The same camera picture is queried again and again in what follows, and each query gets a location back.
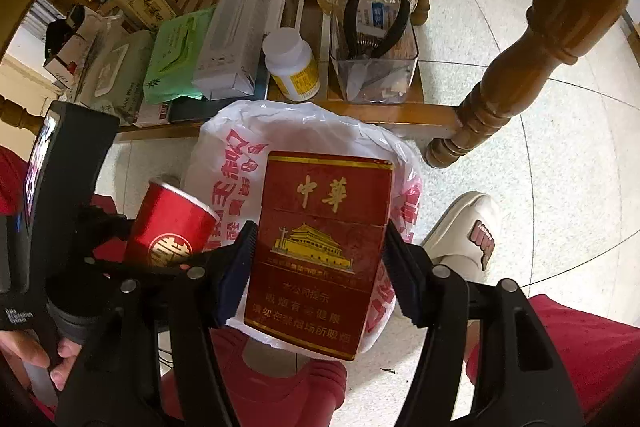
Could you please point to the clear plastic container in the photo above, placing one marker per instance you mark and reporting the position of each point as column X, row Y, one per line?
column 375, row 79

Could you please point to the black pliers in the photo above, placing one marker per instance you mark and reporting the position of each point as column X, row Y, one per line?
column 352, row 27

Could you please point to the dark notebook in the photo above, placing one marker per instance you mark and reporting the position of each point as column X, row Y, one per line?
column 195, row 109

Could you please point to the white paper strips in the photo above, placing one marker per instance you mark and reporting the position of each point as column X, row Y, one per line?
column 280, row 9

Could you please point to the white red-printed plastic bag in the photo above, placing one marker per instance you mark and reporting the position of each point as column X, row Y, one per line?
column 300, row 127

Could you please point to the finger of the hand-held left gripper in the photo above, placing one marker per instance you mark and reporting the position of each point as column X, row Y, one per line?
column 102, row 222
column 150, row 264

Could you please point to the green wet wipes pack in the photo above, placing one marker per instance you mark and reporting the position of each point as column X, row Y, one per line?
column 175, row 57

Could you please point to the person's right white slipper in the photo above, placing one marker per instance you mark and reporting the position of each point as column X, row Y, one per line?
column 465, row 217

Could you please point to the white yellow-label pill bottle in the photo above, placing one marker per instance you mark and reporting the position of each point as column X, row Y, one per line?
column 290, row 67

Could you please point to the long white box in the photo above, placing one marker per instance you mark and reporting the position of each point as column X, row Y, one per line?
column 230, row 32

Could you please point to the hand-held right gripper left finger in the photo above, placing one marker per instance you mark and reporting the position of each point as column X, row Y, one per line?
column 235, row 277

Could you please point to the wooden table with shelf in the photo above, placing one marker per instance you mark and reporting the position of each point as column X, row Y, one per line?
column 540, row 52

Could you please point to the gold printed box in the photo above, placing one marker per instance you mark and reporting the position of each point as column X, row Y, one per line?
column 145, row 7

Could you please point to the person's left hand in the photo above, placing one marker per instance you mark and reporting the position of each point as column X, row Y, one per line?
column 30, row 354

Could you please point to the red paper cup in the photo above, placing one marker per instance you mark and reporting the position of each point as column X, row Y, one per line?
column 170, row 227

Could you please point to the red cigarette box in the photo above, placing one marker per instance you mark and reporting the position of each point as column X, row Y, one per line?
column 320, row 252

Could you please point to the small blue white medicine box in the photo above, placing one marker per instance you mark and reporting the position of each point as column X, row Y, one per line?
column 380, row 14

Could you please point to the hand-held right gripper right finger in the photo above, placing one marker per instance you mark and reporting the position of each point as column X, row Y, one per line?
column 405, row 277

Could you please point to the grey baby wipes pack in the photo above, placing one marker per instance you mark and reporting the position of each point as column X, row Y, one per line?
column 112, row 74

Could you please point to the person's right leg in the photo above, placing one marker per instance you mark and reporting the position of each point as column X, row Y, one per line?
column 575, row 352

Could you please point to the black device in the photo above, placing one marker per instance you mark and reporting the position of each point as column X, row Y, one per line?
column 62, row 29

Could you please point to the white red flat box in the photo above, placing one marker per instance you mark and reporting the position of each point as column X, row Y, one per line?
column 152, row 113

